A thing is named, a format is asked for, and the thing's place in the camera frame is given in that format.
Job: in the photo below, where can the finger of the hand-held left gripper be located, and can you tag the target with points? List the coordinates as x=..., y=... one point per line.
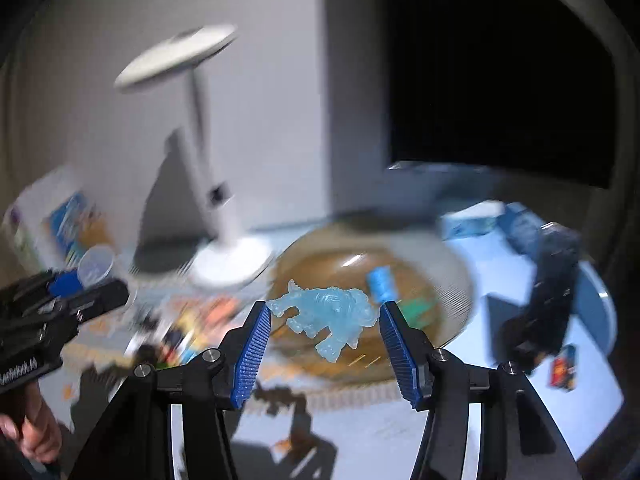
x=65, y=284
x=100, y=296

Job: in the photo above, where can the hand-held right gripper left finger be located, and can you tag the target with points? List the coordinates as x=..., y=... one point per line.
x=252, y=355

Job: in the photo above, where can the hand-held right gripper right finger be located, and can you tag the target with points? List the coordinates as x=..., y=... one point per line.
x=400, y=355

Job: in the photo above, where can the blue striped cylinder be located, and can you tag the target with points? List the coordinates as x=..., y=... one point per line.
x=381, y=285

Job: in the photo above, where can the translucent blue toy figure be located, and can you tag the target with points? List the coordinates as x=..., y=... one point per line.
x=332, y=312

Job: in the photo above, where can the amber glass bowl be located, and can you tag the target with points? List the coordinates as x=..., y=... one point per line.
x=340, y=265

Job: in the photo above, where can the person's left hand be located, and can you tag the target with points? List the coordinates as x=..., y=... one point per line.
x=42, y=435

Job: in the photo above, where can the clear plastic cup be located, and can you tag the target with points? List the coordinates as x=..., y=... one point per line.
x=96, y=265

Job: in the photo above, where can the stack of books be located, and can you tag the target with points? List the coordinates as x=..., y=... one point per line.
x=40, y=220

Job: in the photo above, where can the patterned table mat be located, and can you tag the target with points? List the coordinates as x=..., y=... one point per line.
x=360, y=425

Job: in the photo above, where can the white tissue box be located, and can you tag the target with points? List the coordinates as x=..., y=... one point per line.
x=470, y=222

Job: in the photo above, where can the red and black packets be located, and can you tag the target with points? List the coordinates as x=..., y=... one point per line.
x=557, y=370

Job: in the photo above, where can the white desk lamp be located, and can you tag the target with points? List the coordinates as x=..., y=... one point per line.
x=200, y=160

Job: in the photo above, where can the black smartphone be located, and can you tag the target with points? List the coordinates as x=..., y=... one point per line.
x=555, y=285

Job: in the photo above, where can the blue box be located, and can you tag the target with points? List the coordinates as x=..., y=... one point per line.
x=522, y=227

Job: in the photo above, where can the black monitor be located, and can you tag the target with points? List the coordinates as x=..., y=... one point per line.
x=490, y=70

